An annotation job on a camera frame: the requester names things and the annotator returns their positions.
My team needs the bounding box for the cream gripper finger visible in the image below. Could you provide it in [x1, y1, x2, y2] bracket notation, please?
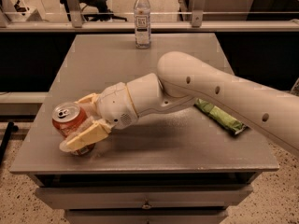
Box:
[59, 119, 112, 152]
[77, 93, 100, 105]

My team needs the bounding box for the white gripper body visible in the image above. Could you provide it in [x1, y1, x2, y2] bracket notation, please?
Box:
[96, 82, 138, 130]

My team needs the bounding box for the red coke can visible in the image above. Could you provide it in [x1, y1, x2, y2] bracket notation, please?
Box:
[52, 102, 95, 156]

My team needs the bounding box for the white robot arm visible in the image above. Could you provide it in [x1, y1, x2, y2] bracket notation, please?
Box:
[60, 51, 299, 156]

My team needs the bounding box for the green jalapeno chip bag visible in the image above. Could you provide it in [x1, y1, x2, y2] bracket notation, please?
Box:
[194, 99, 247, 135]

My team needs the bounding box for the black pole on floor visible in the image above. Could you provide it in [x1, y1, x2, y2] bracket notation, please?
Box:
[0, 122, 19, 164]

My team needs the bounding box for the grey upper drawer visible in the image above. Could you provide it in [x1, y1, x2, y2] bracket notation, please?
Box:
[36, 185, 253, 209]

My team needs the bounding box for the grey drawer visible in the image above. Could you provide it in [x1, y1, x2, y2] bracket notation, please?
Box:
[65, 209, 227, 224]
[36, 185, 253, 209]

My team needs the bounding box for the grey lower drawer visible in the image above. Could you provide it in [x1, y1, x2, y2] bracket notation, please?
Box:
[65, 209, 227, 224]

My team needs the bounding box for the metal drawer knob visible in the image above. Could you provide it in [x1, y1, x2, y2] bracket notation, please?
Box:
[141, 202, 152, 210]

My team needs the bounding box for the clear plastic water bottle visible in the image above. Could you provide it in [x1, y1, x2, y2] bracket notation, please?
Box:
[134, 0, 151, 49]

